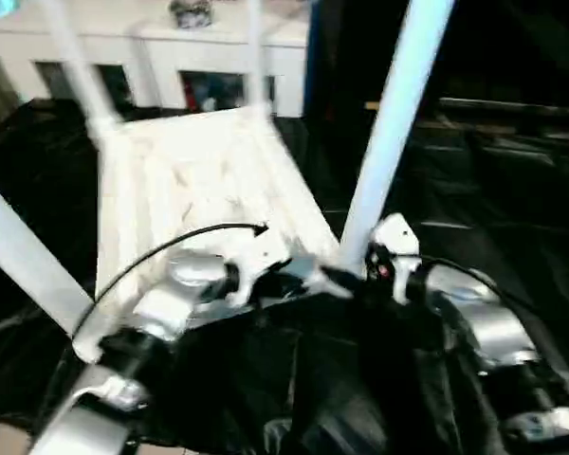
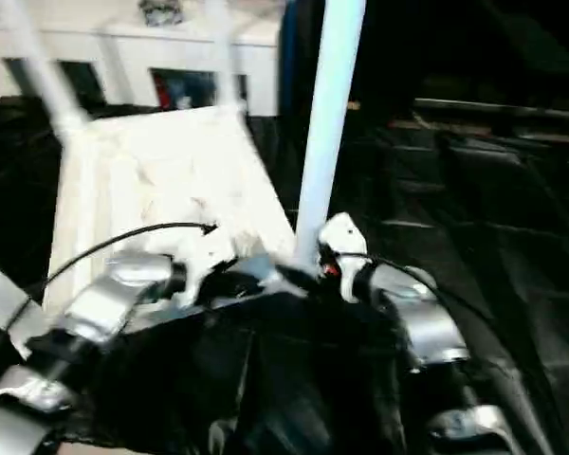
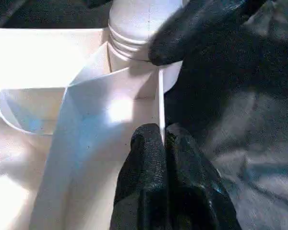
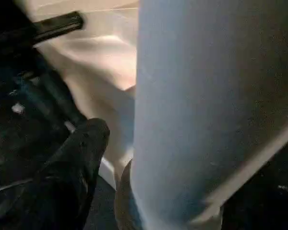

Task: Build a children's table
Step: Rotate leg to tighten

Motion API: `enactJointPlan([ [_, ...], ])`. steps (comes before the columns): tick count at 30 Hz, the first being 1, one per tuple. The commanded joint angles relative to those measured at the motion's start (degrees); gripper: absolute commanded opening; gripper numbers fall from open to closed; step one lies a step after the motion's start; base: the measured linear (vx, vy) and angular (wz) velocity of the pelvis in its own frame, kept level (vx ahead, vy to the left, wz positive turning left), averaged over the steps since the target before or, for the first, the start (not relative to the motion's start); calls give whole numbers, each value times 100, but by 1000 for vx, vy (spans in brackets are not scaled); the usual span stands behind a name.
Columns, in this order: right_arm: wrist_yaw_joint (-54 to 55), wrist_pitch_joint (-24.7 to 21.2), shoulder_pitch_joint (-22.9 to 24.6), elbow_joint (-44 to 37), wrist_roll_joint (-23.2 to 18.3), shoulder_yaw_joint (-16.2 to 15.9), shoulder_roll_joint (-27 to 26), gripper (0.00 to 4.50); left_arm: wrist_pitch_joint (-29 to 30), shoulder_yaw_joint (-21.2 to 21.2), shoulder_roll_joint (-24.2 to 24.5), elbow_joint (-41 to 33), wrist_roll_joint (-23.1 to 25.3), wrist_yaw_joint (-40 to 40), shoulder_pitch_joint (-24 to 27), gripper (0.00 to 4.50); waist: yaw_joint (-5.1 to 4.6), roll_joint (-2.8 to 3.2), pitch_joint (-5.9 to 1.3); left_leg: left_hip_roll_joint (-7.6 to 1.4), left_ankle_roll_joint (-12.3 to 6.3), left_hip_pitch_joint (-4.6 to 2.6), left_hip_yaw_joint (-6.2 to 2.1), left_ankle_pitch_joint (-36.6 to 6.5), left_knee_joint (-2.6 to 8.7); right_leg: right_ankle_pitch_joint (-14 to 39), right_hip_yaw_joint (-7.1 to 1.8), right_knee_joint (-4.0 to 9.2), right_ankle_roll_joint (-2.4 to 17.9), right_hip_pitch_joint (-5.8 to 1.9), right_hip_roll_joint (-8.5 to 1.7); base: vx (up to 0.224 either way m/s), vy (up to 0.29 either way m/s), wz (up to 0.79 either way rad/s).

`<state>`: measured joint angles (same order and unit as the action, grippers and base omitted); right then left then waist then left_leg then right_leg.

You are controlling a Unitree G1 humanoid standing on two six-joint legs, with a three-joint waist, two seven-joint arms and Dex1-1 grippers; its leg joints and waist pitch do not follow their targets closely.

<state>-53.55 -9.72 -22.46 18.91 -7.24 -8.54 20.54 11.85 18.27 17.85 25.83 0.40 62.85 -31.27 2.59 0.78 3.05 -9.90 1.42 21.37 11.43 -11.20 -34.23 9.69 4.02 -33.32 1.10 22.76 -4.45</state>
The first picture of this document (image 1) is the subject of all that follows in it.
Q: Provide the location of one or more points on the white sideboard cabinet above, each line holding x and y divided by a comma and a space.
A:
161, 52

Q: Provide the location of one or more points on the black low shelf board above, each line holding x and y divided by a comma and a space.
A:
512, 106

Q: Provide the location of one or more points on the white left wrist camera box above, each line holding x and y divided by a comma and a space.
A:
261, 256

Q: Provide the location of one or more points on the small white jar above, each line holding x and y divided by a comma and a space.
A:
232, 99

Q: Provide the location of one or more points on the red bottle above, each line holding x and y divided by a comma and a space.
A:
190, 97

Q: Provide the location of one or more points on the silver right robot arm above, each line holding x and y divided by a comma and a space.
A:
493, 322

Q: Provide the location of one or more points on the grey crumpled object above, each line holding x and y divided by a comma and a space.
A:
191, 13

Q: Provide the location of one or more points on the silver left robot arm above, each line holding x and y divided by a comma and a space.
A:
142, 332

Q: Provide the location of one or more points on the black plastic mat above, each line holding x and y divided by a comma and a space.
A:
493, 218

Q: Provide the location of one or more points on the small yellow label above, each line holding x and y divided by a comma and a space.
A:
372, 105

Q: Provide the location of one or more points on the white plastic table top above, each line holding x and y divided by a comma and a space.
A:
199, 180

